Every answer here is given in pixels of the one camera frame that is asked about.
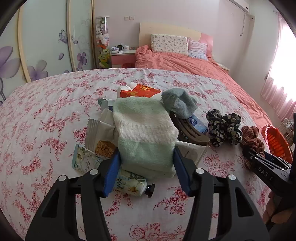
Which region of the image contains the orange plastic laundry basket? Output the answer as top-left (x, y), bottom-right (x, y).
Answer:
top-left (261, 125), bottom-right (292, 164)

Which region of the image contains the black floral scrunchie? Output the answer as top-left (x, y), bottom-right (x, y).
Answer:
top-left (206, 109), bottom-right (242, 147)

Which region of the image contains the blue tissue pack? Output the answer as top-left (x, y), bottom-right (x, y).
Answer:
top-left (188, 115), bottom-right (208, 135)

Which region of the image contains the glass sliding wardrobe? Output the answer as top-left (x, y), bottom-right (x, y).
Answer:
top-left (1, 1), bottom-right (95, 102)

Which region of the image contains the left pink bedside table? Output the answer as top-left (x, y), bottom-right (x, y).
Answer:
top-left (110, 50), bottom-right (136, 68)

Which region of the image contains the floral hand cream tube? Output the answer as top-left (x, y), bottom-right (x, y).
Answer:
top-left (114, 169), bottom-right (155, 198)

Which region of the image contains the pink sheer curtain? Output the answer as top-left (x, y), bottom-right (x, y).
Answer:
top-left (260, 15), bottom-right (295, 121)

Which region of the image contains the grey blue sock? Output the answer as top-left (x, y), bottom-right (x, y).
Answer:
top-left (162, 88), bottom-right (197, 119)

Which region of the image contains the green white towel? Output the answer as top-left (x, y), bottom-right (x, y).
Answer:
top-left (112, 97), bottom-right (179, 179)

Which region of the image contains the floral white pillow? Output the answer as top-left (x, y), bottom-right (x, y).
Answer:
top-left (151, 34), bottom-right (189, 56)

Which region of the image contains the brown red scrunchie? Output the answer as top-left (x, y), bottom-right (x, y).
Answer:
top-left (240, 126), bottom-right (265, 157)

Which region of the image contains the salmon pink bed duvet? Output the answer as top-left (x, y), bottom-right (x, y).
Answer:
top-left (135, 45), bottom-right (272, 128)

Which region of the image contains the white wall air conditioner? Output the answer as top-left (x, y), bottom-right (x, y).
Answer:
top-left (229, 0), bottom-right (249, 13)

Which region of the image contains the person's right hand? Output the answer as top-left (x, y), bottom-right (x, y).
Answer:
top-left (262, 192), bottom-right (296, 225)

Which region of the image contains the pink striped pillow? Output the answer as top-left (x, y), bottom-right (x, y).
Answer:
top-left (188, 38), bottom-right (208, 61)

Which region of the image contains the orange red snack packet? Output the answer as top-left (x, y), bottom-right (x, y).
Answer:
top-left (116, 82), bottom-right (162, 100)

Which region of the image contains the small red bin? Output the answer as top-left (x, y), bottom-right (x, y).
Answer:
top-left (121, 62), bottom-right (135, 68)

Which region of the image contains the beige wooden headboard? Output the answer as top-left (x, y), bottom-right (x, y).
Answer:
top-left (138, 22), bottom-right (213, 57)

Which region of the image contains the white mug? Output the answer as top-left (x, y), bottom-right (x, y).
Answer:
top-left (123, 45), bottom-right (130, 51)

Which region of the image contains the white wire rack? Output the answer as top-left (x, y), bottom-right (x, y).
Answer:
top-left (278, 118), bottom-right (294, 146)

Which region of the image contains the floral paper box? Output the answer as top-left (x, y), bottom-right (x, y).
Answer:
top-left (71, 144), bottom-right (108, 174)

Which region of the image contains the white snack wrapper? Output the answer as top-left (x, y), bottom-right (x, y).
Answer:
top-left (84, 108), bottom-right (118, 152)

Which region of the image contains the plush toy display tube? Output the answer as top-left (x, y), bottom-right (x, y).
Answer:
top-left (95, 16), bottom-right (111, 69)

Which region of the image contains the pink floral tablecloth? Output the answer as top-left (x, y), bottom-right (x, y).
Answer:
top-left (1, 68), bottom-right (257, 240)

